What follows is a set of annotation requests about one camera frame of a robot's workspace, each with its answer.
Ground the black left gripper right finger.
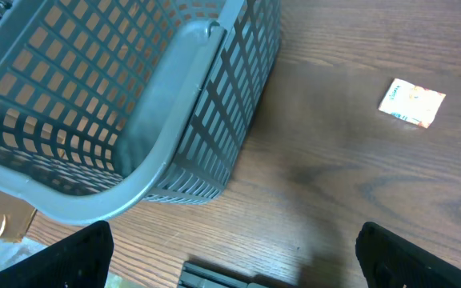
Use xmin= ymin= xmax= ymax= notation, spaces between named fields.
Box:
xmin=355 ymin=222 xmax=461 ymax=288

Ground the grey plastic basket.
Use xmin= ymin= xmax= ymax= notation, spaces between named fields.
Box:
xmin=0 ymin=0 xmax=281 ymax=226

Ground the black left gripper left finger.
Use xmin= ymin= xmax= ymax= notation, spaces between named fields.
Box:
xmin=0 ymin=221 xmax=114 ymax=288

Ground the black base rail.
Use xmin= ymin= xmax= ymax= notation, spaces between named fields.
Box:
xmin=177 ymin=261 xmax=271 ymax=288

